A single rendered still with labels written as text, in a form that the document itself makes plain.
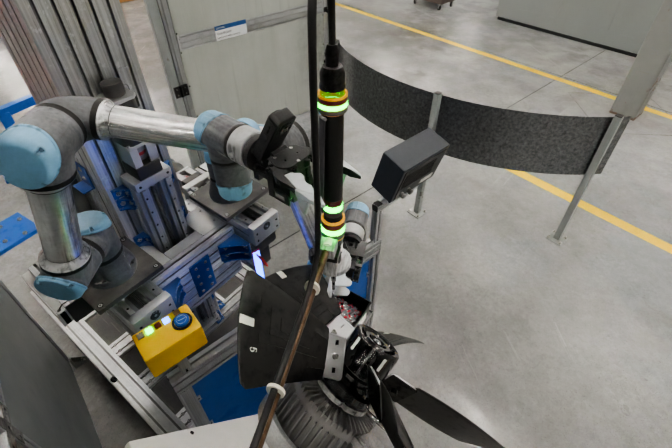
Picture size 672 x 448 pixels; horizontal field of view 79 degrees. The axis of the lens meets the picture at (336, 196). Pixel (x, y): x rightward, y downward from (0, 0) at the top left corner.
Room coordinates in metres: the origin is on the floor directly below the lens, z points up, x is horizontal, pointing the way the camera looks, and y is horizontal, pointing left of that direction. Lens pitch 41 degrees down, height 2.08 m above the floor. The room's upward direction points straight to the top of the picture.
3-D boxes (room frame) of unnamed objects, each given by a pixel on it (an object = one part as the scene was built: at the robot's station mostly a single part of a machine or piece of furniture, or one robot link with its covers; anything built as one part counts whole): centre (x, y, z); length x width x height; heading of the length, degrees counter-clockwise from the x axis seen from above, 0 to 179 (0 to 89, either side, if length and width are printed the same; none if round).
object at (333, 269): (0.51, 0.01, 1.50); 0.09 x 0.07 x 0.10; 166
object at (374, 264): (1.14, -0.16, 0.39); 0.04 x 0.04 x 0.78; 41
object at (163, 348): (0.60, 0.46, 1.02); 0.16 x 0.10 x 0.11; 131
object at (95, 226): (0.83, 0.72, 1.20); 0.13 x 0.12 x 0.14; 179
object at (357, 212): (0.93, -0.06, 1.17); 0.11 x 0.08 x 0.09; 168
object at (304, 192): (0.50, 0.05, 1.64); 0.09 x 0.03 x 0.06; 29
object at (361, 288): (0.86, 0.17, 0.45); 0.82 x 0.02 x 0.66; 131
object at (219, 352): (0.86, 0.17, 0.82); 0.90 x 0.04 x 0.08; 131
